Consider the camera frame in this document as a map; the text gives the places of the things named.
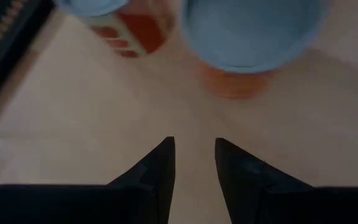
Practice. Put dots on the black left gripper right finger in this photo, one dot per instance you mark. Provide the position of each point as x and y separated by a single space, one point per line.
247 186

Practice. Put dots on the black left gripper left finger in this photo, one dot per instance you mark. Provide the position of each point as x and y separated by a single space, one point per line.
154 186

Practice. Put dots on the orange pineapple can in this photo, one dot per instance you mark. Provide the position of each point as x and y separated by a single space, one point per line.
250 37

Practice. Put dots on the magenta label can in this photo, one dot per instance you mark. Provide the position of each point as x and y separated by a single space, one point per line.
141 31

